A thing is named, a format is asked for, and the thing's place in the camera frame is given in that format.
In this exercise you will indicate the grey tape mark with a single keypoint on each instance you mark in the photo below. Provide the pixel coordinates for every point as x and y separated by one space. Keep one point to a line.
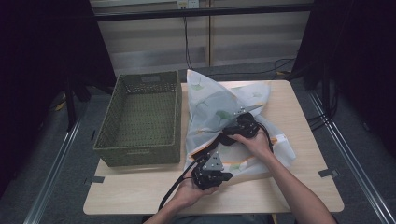
328 173
96 179

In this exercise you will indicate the green woven basket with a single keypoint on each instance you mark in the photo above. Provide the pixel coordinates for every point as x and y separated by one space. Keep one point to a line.
140 124

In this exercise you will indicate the metal floor rail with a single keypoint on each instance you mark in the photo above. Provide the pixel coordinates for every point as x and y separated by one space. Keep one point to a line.
351 161
53 174

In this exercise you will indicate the black horizontal bar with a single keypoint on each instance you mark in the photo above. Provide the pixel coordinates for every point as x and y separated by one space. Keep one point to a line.
202 12

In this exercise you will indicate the black stand leg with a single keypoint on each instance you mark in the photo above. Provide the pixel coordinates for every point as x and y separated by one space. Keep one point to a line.
70 105

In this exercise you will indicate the person's lap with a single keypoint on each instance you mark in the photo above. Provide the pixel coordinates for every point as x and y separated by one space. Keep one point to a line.
224 219

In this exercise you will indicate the person's left hand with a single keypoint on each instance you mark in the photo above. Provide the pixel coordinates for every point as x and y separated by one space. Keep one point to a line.
188 194

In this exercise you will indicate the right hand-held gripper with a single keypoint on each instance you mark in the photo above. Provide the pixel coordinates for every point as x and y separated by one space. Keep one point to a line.
246 126

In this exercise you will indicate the black curtain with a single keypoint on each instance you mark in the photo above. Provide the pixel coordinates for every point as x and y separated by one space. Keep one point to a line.
358 62
37 62

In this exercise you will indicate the person's right hand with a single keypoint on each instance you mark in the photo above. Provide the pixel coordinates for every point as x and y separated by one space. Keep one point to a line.
258 144

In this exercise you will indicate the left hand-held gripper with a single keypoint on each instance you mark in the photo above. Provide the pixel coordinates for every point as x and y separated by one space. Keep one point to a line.
208 177

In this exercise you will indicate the white power outlet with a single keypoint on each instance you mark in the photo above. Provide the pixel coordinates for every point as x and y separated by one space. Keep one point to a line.
188 3

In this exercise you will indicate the white leaf-print laundry bag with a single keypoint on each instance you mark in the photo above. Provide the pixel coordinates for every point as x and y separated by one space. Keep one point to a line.
211 102

